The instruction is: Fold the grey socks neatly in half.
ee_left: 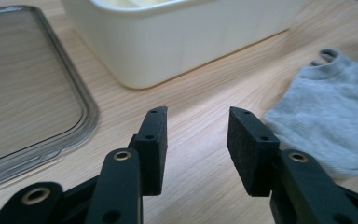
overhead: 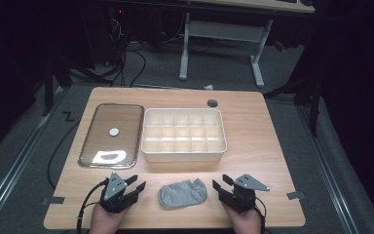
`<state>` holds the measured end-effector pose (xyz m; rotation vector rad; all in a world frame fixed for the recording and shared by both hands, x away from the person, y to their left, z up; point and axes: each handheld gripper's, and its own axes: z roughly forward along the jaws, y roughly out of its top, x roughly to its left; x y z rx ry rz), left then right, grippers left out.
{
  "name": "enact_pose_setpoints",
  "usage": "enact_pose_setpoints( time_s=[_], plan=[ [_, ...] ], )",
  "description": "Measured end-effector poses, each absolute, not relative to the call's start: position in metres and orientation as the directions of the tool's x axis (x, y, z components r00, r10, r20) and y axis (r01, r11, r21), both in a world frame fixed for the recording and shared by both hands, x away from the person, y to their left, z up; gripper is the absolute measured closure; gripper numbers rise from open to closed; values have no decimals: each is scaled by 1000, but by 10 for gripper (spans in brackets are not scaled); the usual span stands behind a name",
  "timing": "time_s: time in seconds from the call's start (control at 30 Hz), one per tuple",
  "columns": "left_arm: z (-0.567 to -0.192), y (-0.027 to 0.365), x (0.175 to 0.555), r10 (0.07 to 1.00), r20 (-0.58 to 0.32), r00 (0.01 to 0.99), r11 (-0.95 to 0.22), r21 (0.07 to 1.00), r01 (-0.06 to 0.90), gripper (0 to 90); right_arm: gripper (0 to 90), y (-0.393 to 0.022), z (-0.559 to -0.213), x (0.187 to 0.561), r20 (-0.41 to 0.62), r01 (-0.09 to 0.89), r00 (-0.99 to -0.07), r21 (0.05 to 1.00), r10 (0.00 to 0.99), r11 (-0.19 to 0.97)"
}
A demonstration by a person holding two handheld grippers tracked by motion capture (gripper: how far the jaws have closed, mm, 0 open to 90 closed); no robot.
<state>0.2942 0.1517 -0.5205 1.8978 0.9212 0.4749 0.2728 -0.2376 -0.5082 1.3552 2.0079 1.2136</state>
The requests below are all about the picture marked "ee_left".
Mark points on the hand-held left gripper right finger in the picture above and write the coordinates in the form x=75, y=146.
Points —
x=250, y=155

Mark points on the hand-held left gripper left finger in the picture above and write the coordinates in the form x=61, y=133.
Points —
x=154, y=155

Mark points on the grey ankle sock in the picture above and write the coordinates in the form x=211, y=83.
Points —
x=329, y=115

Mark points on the white divided storage box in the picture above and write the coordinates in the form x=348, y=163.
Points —
x=174, y=40

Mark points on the transparent plastic lid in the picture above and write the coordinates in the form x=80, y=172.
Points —
x=24, y=87

